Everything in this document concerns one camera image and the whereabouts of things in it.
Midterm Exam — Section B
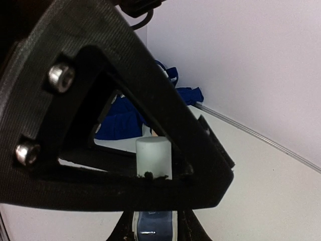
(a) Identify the blue nail polish bottle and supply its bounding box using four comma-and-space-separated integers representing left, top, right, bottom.
132, 211, 178, 241

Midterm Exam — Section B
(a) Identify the blue white red jacket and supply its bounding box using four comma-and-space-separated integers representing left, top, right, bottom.
94, 59, 204, 142

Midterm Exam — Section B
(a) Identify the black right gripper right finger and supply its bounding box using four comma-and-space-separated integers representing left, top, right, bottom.
177, 210, 212, 241

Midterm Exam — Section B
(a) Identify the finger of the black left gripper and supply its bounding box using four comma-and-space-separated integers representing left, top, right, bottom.
1, 1, 234, 211
57, 92, 236, 174

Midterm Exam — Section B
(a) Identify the white nail polish cap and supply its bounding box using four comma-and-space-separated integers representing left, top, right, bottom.
136, 137, 173, 180

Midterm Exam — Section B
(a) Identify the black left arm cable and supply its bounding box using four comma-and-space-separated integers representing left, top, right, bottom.
117, 0, 166, 30

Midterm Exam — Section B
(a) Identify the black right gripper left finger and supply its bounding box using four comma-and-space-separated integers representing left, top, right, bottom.
107, 211, 134, 241

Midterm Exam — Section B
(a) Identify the mannequin hand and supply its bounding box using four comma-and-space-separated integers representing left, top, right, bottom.
151, 130, 158, 137

